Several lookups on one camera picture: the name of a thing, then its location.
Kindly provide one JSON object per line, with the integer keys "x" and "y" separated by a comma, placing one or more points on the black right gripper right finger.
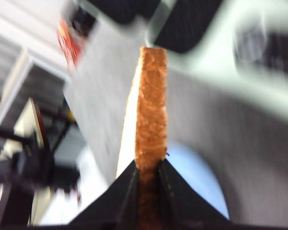
{"x": 181, "y": 208}

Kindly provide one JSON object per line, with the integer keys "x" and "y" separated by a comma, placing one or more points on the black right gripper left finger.
{"x": 115, "y": 209}

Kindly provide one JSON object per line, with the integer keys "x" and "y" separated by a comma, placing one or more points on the white bread slice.
{"x": 144, "y": 133}

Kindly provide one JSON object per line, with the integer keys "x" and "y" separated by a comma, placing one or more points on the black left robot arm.
{"x": 27, "y": 170}

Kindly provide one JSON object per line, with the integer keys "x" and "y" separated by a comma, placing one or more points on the mint green breakfast maker base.
{"x": 198, "y": 35}

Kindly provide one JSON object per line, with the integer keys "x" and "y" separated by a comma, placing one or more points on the blue round plate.
{"x": 198, "y": 175}

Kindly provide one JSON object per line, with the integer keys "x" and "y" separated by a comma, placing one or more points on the right silver control knob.
{"x": 250, "y": 46}

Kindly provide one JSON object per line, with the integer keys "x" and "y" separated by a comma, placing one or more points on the red and white box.
{"x": 73, "y": 31}

